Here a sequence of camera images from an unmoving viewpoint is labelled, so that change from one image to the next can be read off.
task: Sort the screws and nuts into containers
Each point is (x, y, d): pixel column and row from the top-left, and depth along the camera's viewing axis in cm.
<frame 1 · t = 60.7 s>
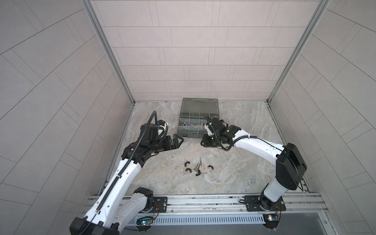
left hand: (180, 140, 72), fingers open
right hand: (201, 145, 82), fingers open
green plastic organizer box: (194, 112, 105), point 5 cm above the table
black wing nut: (186, 163, 86), on the table
black wing nut 2: (208, 166, 85), on the table
black wing nut 3: (188, 169, 84), on the table
black wing nut 4: (199, 173, 82), on the table
small brass screw: (200, 158, 88), on the table
silver wing nut: (184, 123, 104), on the table

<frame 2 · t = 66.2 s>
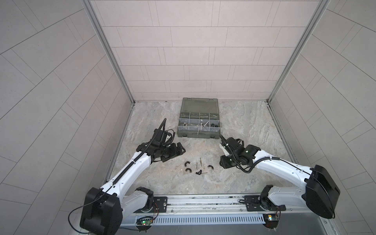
left hand: (183, 151, 79), fingers open
right hand: (220, 165, 80), fingers open
silver hex bolt: (206, 123, 101), point 4 cm above the table
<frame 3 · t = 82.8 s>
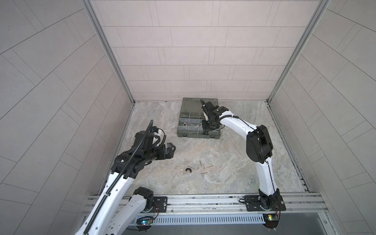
left hand: (172, 147, 70), fingers open
right hand: (204, 128, 95), fingers closed
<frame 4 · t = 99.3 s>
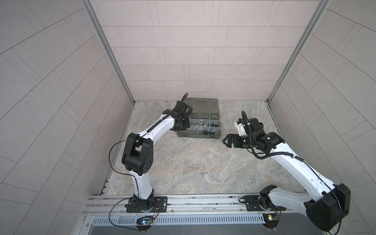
left hand: (190, 124, 91), fingers closed
right hand: (228, 141, 77), fingers open
